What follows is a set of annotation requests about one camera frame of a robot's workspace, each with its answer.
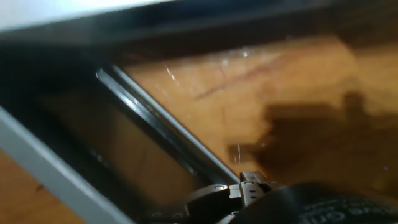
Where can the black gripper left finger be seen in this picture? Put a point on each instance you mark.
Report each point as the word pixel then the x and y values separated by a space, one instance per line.
pixel 205 199

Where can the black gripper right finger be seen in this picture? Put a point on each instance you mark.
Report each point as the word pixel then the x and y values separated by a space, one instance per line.
pixel 251 190

